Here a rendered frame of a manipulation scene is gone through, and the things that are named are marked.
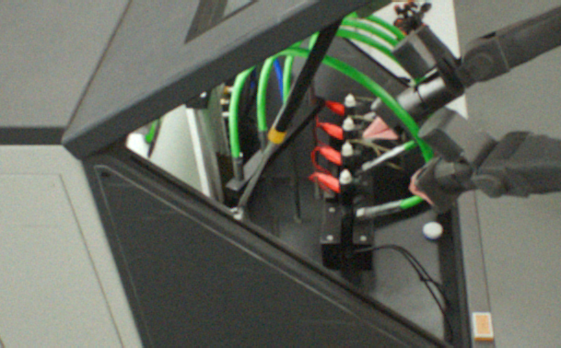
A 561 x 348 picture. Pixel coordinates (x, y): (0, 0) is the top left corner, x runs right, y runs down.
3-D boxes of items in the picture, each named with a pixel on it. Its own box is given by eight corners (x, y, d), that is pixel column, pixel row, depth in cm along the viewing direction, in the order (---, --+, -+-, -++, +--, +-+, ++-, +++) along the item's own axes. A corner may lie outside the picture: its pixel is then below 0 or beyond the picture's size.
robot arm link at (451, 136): (507, 198, 99) (543, 149, 101) (444, 138, 97) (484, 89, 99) (461, 202, 110) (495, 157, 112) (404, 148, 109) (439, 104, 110)
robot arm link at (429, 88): (463, 99, 120) (473, 83, 124) (436, 65, 119) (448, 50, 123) (430, 119, 124) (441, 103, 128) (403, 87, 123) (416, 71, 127)
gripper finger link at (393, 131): (352, 105, 137) (390, 80, 131) (379, 133, 139) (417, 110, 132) (340, 128, 133) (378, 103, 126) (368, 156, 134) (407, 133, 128)
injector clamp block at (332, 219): (372, 294, 156) (372, 242, 146) (323, 293, 158) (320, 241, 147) (374, 182, 181) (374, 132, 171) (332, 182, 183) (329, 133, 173)
